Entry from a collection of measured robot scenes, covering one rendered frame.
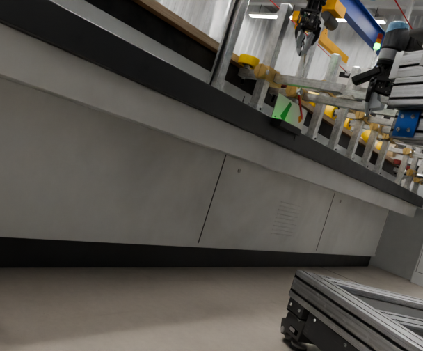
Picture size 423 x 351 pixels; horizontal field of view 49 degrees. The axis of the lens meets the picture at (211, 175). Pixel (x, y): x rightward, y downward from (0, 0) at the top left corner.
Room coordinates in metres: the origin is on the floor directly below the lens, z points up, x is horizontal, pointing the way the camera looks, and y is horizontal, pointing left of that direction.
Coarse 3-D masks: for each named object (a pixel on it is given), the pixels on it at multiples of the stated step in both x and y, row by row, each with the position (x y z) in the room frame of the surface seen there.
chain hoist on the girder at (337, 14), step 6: (330, 0) 6.81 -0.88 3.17; (336, 0) 6.76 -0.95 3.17; (324, 6) 6.86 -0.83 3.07; (330, 6) 6.79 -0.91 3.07; (336, 6) 6.78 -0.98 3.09; (342, 6) 6.91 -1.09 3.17; (324, 12) 6.86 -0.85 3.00; (330, 12) 6.89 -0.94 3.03; (336, 12) 6.83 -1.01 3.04; (342, 12) 6.95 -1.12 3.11; (324, 18) 6.84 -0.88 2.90; (330, 18) 6.82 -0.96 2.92; (336, 18) 7.07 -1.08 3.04; (342, 18) 7.00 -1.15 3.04; (324, 24) 6.91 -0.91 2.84; (330, 24) 6.91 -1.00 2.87; (336, 24) 6.98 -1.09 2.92; (330, 30) 7.06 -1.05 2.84
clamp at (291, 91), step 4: (288, 88) 1.91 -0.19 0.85; (292, 88) 1.90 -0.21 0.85; (296, 88) 1.89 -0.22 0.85; (288, 92) 1.90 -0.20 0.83; (292, 92) 1.89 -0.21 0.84; (304, 92) 1.94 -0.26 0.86; (288, 96) 1.93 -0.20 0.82; (292, 96) 1.91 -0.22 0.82; (296, 96) 1.90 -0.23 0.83; (300, 96) 1.92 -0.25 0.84; (304, 100) 1.96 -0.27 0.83; (304, 104) 2.00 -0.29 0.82
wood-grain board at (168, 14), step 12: (132, 0) 1.44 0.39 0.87; (144, 0) 1.43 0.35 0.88; (156, 12) 1.49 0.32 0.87; (168, 12) 1.52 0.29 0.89; (180, 24) 1.57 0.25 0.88; (192, 36) 1.66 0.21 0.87; (204, 36) 1.67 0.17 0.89; (216, 48) 1.74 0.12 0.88; (312, 108) 2.43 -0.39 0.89; (324, 120) 2.61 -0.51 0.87; (348, 132) 2.85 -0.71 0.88; (360, 144) 3.13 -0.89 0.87
